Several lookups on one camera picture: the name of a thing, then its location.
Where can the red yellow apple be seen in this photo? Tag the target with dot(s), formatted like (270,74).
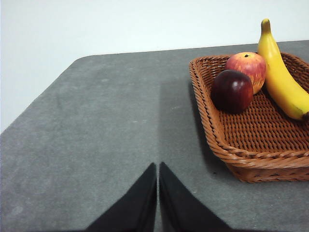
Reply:
(251,65)

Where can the yellow banana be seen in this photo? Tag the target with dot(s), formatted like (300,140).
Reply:
(277,79)

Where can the dark red plum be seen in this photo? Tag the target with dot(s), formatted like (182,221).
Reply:
(231,91)

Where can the brown wicker basket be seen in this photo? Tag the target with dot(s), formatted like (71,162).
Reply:
(256,135)

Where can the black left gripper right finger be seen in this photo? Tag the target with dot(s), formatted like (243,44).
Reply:
(181,210)

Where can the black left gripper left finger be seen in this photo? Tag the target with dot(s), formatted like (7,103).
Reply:
(135,207)

